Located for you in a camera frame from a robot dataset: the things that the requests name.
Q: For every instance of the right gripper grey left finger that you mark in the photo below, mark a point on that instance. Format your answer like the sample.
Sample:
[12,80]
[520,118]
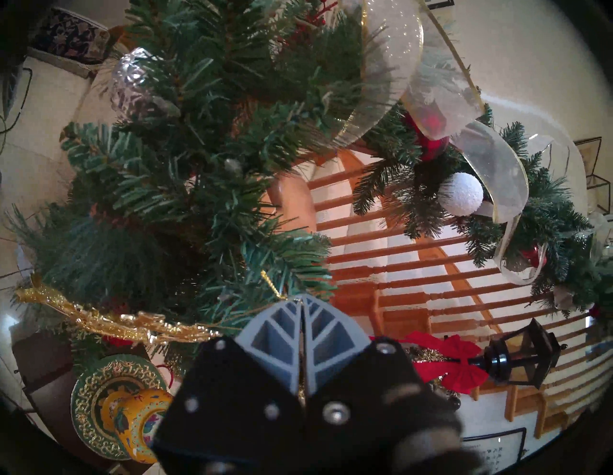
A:
[230,407]

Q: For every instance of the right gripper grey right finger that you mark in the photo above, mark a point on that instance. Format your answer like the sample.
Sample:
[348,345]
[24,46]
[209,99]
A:
[354,383]

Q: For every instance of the gold glitter reindeer ornament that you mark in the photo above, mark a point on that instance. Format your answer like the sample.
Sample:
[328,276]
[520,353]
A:
[143,325]

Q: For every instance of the white glitter ball ornament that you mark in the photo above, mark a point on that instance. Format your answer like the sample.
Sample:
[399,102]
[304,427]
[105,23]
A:
[460,194]

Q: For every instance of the red ball ornament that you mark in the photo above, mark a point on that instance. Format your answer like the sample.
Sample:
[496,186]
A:
[535,257]
[433,139]

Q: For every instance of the silver faceted ball ornament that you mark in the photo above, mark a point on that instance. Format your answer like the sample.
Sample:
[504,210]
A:
[131,86]

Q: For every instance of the yellow porcelain lidded jar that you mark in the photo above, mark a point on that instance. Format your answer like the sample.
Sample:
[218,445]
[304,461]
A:
[139,421]

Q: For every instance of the red velvet bow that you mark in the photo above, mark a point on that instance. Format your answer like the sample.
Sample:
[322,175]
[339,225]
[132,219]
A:
[450,368]

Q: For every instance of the small black ball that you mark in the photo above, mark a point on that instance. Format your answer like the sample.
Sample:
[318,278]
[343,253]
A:
[454,403]

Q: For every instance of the wooden stair banister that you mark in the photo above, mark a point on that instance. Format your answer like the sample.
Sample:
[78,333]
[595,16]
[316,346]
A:
[383,268]

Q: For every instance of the ornate decorative plate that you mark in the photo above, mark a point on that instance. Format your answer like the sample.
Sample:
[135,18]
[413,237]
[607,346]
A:
[91,383]

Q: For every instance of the framed calligraphy scroll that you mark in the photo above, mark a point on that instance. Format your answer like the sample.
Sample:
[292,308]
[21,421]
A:
[498,445]

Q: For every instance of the black lantern lamp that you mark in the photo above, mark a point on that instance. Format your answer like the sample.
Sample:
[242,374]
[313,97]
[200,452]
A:
[522,354]

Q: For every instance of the dark wooden cabinet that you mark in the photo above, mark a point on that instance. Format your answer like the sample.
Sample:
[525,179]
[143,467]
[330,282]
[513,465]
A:
[43,368]

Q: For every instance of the green pine garland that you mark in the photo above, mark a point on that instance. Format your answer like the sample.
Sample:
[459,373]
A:
[167,191]

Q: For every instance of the brown framed picture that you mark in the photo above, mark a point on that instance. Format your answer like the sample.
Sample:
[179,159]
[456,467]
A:
[599,194]

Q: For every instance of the sheer white ribbon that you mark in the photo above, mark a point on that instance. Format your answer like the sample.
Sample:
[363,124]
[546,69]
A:
[392,48]

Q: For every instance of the red berry sprig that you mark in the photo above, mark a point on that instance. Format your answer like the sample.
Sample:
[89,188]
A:
[318,14]

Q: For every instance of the dark floral patterned fabric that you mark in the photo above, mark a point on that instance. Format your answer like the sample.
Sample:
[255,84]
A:
[72,36]

